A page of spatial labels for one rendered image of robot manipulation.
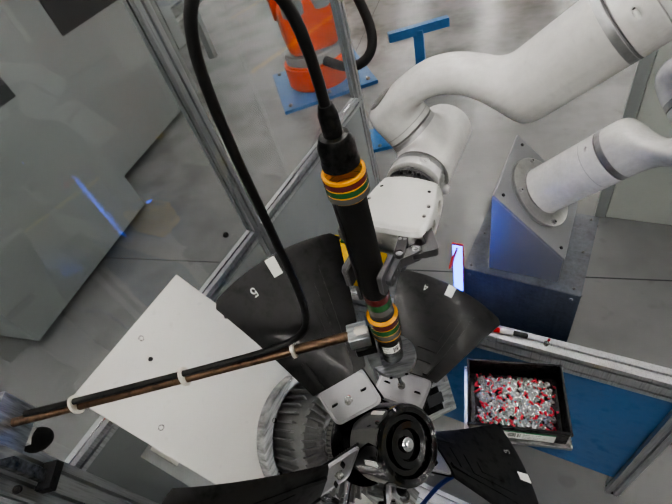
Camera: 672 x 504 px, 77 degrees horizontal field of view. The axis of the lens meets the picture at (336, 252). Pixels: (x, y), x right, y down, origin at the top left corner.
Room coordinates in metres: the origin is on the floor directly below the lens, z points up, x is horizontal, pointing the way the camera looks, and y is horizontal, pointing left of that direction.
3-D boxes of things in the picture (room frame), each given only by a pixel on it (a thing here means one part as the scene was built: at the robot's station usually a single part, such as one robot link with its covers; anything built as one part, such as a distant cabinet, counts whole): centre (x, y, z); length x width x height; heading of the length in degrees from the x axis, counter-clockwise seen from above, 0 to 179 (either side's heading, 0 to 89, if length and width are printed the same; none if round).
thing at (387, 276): (0.32, -0.07, 1.51); 0.07 x 0.03 x 0.03; 140
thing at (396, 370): (0.33, -0.02, 1.34); 0.09 x 0.07 x 0.10; 85
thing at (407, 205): (0.41, -0.10, 1.51); 0.11 x 0.10 x 0.07; 140
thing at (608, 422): (0.54, -0.34, 0.45); 0.82 x 0.01 x 0.66; 50
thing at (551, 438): (0.37, -0.29, 0.85); 0.22 x 0.17 x 0.07; 65
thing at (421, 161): (0.46, -0.14, 1.51); 0.09 x 0.03 x 0.08; 50
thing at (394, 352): (0.33, -0.03, 1.50); 0.04 x 0.04 x 0.46
